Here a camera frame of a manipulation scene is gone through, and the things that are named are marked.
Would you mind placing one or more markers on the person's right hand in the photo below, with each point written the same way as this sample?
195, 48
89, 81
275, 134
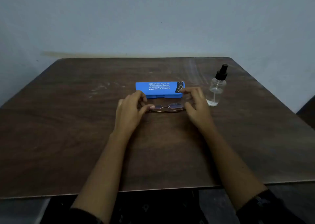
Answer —
199, 113

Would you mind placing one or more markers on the person's left hand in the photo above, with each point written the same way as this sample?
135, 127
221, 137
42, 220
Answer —
126, 115

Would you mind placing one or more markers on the clear spray bottle black cap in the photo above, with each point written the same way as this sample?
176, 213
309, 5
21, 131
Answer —
216, 88

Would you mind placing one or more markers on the metal-framed eyeglasses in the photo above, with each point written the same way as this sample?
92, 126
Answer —
167, 107

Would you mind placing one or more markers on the blue glasses case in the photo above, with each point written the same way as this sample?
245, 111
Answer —
160, 88

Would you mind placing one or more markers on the person's black clothing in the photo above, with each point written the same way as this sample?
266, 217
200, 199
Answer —
147, 206

